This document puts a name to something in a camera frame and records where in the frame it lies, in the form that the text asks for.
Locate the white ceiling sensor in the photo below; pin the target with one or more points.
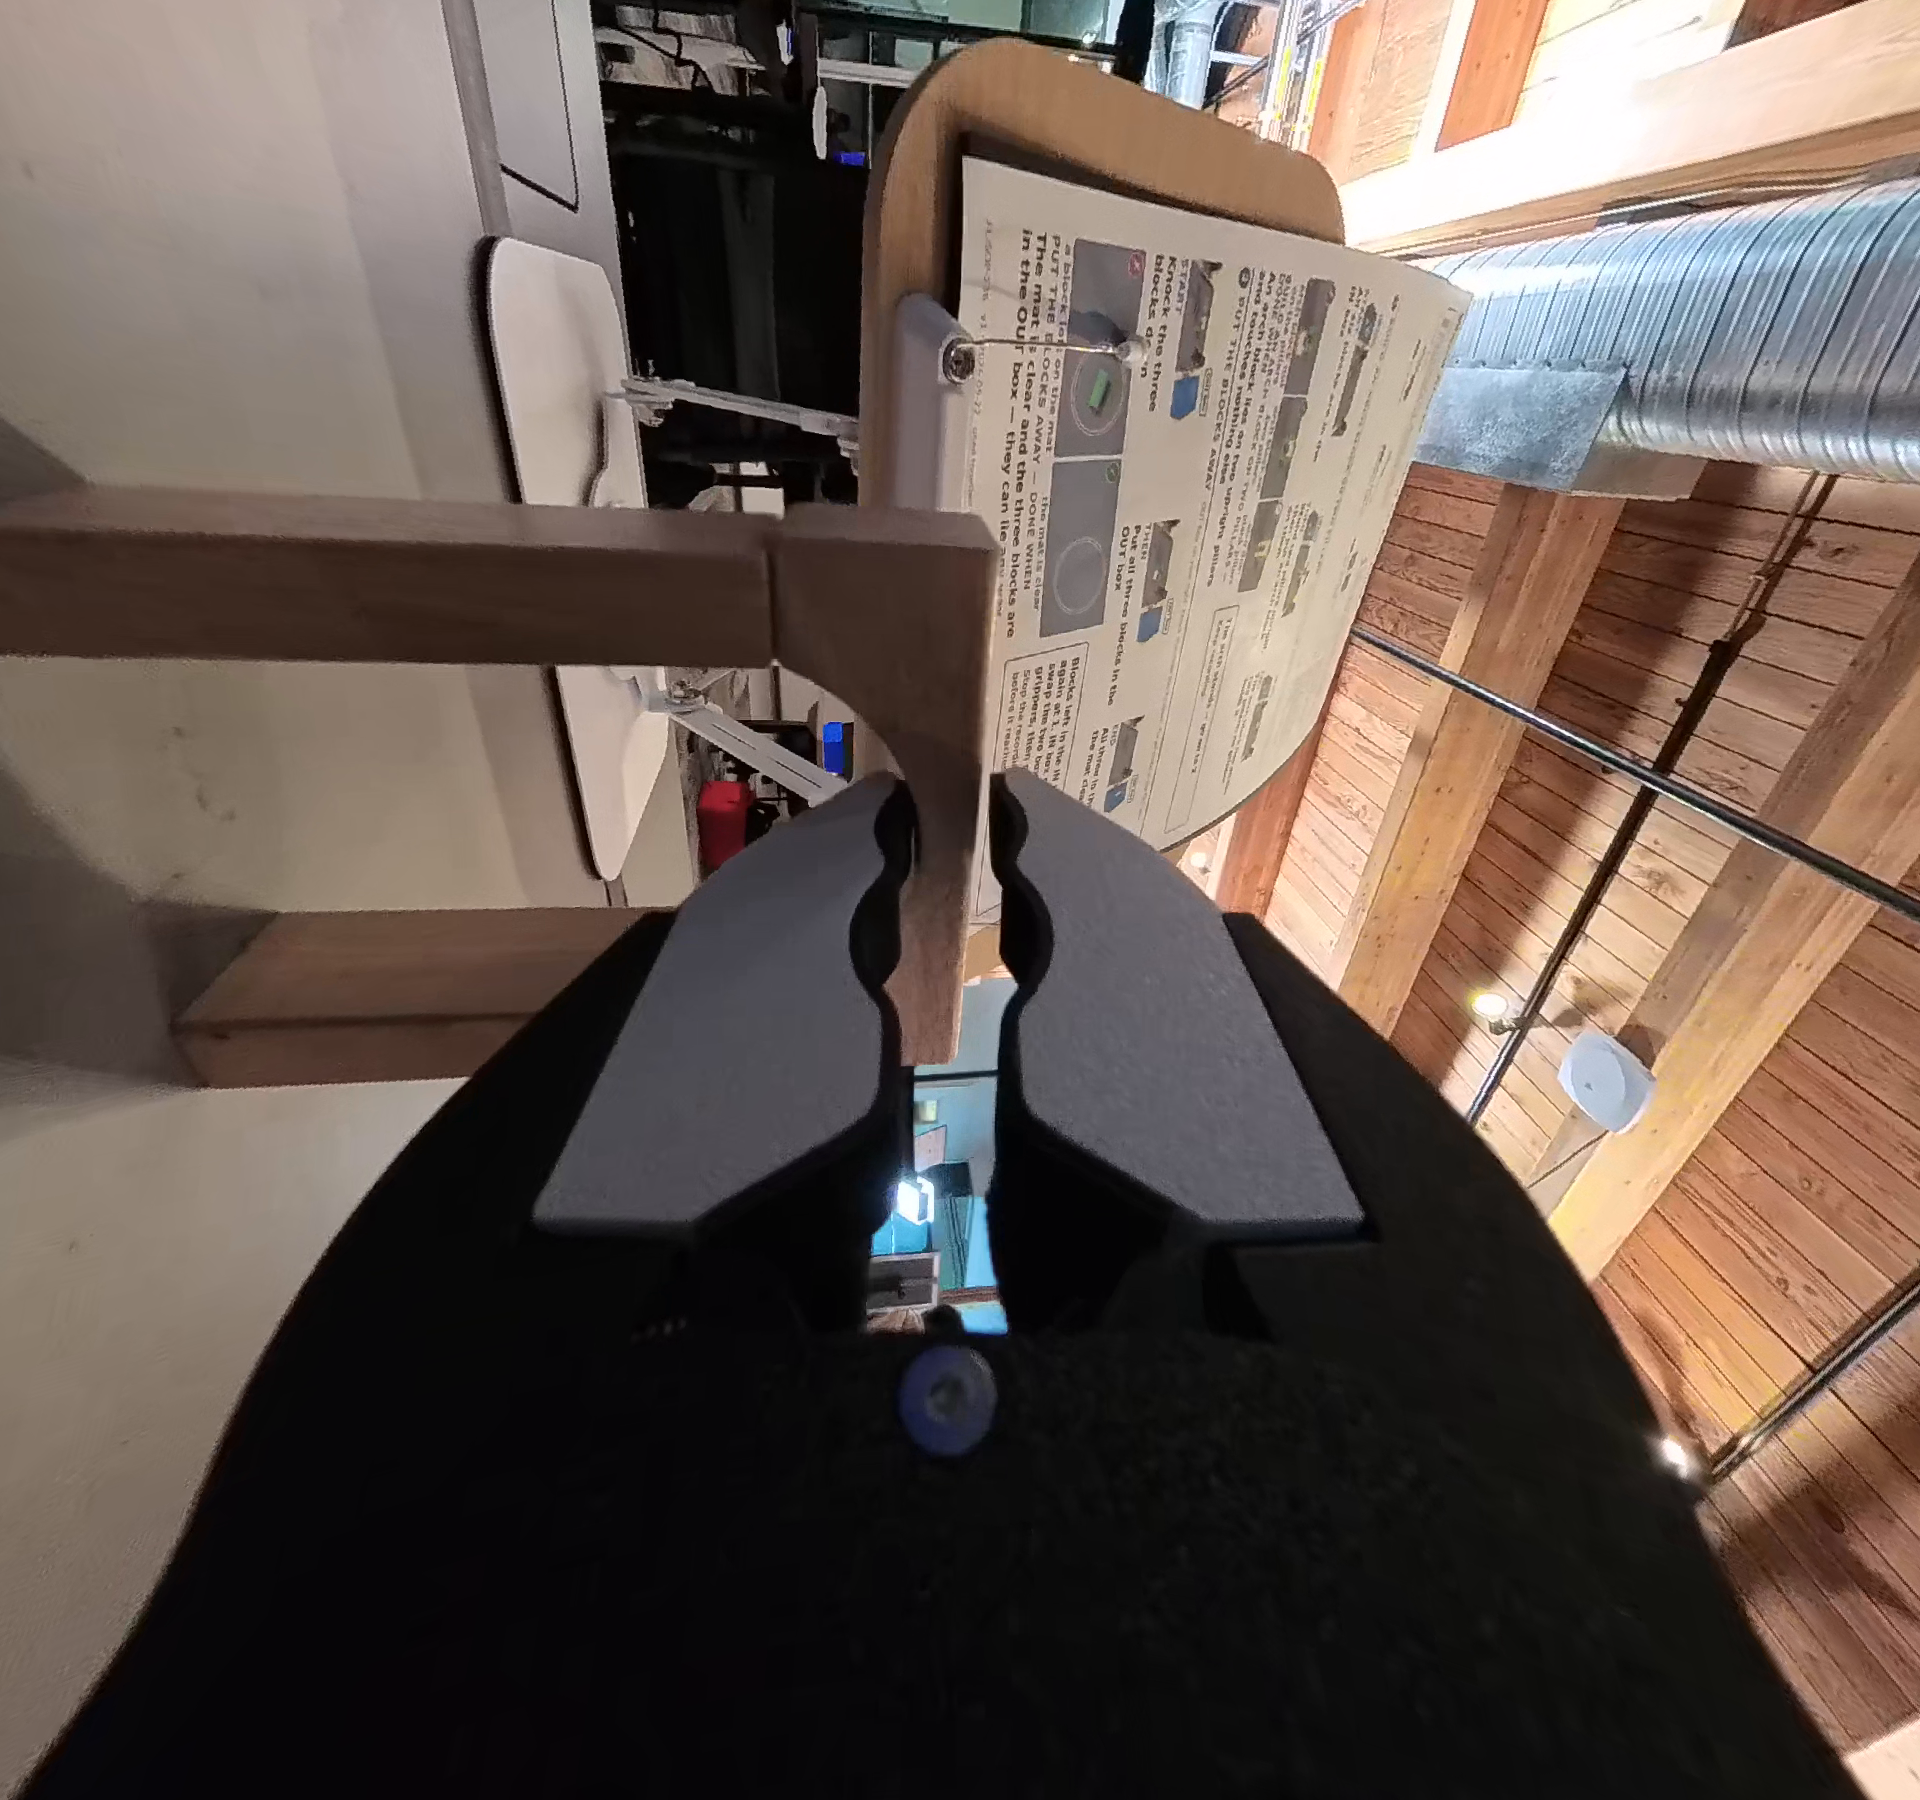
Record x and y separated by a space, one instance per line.
1604 1081

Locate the white document stand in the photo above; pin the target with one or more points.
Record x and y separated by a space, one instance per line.
554 374

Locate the black office chair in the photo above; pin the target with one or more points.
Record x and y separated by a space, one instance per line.
721 270

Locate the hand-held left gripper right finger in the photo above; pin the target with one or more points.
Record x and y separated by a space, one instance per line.
1171 1064

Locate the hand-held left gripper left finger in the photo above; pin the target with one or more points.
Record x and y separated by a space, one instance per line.
721 1064

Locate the wooden clipboard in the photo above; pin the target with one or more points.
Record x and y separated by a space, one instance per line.
1050 120

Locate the printed instruction sheet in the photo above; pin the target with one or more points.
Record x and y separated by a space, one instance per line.
1291 480

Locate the red bag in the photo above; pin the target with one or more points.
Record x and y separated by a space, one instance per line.
723 825

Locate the natural wooden plank block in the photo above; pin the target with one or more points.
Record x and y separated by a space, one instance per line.
420 998
374 578

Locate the silver ventilation duct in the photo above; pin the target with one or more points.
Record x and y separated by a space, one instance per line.
1724 315

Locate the natural wooden arch block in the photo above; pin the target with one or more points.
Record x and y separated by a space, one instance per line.
901 614

